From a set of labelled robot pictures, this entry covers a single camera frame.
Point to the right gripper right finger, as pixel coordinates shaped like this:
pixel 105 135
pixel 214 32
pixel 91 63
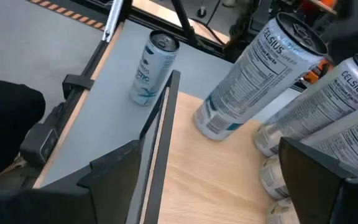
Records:
pixel 328 199

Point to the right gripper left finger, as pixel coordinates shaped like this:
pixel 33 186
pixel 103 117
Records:
pixel 104 193

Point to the Celsius can orange print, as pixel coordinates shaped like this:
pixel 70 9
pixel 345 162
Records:
pixel 322 105

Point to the white Celsius can blue band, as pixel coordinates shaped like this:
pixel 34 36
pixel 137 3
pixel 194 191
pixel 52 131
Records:
pixel 253 81

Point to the wooden shelf board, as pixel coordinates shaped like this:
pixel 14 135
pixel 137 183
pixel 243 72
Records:
pixel 204 180

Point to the black orange-striped mat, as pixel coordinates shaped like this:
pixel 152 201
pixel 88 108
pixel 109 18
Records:
pixel 70 13

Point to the wooden side board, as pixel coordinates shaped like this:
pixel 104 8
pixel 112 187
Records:
pixel 163 14

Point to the orange shop vacuum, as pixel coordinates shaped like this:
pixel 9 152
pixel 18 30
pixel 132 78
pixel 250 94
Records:
pixel 319 4

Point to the black caster wheel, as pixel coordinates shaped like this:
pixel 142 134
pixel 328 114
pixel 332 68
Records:
pixel 201 12

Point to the black metal shelf leg frame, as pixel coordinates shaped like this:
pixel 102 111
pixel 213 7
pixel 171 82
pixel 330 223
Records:
pixel 163 140

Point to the small grey camera box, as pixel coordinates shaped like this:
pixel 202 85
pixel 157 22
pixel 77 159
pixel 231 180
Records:
pixel 39 143

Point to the black rail clamp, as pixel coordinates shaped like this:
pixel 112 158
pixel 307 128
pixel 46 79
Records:
pixel 76 82

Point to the white bracket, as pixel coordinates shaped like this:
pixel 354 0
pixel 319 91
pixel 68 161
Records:
pixel 112 21

